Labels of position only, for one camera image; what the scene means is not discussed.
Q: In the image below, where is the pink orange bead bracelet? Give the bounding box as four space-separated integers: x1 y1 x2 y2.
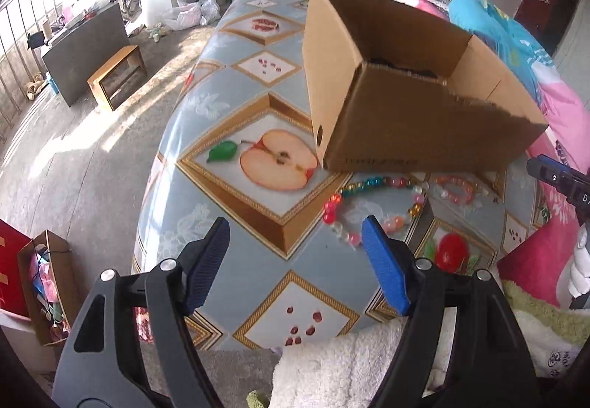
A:
434 175 481 206

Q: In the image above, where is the colourful bead necklace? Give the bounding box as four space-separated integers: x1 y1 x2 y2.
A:
321 175 430 247

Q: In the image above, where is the pink blanket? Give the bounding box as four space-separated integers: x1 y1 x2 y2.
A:
395 0 589 308

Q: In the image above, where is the green fluffy towel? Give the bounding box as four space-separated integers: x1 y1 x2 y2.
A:
501 280 589 346

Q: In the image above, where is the white glove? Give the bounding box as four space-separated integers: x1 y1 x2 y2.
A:
568 222 590 298

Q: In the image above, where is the brown paper bag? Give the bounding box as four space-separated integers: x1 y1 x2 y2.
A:
17 230 82 346

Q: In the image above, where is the red paper bag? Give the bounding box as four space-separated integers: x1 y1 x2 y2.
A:
0 220 30 317

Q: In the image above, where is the white fluffy towel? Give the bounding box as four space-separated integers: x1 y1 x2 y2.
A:
270 308 584 407

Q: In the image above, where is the dark red door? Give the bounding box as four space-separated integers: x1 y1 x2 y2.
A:
514 0 580 55

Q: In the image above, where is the blue floral quilt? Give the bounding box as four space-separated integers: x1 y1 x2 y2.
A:
448 0 554 105

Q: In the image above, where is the brown cardboard box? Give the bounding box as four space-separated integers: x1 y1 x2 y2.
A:
302 0 547 172

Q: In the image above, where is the fruit pattern table cloth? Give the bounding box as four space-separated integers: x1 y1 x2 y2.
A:
133 0 506 350

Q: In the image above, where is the small wooden stool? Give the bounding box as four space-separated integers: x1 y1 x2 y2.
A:
87 45 147 111

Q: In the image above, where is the grey low cabinet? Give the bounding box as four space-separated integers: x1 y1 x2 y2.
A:
42 3 128 107

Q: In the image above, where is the metal balcony railing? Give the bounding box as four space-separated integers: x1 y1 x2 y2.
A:
1 0 65 142

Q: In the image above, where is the white plastic bag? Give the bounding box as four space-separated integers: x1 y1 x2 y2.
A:
161 0 221 31

